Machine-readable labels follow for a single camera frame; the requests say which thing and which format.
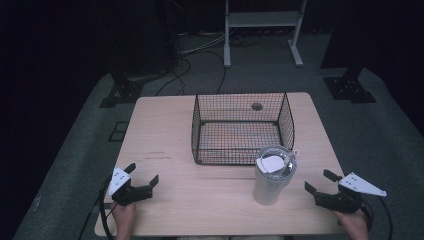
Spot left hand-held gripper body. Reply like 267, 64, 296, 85
108, 166, 154, 207

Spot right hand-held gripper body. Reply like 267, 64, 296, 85
313, 171, 388, 215

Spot person's left hand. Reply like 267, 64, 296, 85
111, 201, 137, 240

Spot person's right hand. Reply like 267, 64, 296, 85
334, 209, 370, 240

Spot steel tumbler with clear lid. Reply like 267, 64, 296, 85
252, 145, 298, 206

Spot black stand base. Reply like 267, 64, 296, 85
322, 66, 378, 105
98, 70, 145, 109

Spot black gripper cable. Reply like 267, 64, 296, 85
361, 195, 395, 240
98, 176, 116, 240

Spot black wire mesh basket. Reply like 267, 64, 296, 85
191, 92, 296, 166

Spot black floor cable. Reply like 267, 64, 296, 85
155, 49, 228, 97

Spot white floor cables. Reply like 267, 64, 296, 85
178, 30, 228, 57

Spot white metal stand frame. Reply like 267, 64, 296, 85
223, 0, 308, 69

